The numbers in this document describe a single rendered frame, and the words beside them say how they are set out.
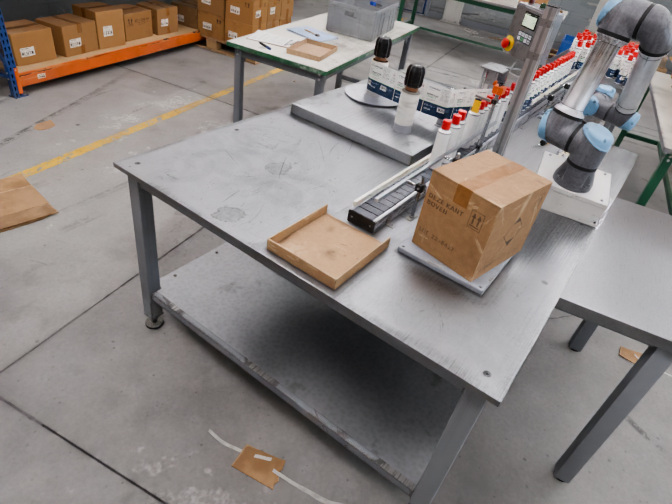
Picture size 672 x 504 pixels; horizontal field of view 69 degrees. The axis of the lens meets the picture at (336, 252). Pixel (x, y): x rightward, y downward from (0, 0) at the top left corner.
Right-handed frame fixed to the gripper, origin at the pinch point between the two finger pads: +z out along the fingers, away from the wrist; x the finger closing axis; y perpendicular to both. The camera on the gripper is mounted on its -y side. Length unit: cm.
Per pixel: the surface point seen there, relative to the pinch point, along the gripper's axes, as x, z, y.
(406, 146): -67, -1, 43
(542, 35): -31, -52, 23
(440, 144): -51, -12, 56
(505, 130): -31.3, -13.3, 23.8
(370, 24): -159, 0, -135
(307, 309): -81, 64, 94
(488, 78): -50, -20, -18
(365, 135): -86, -1, 45
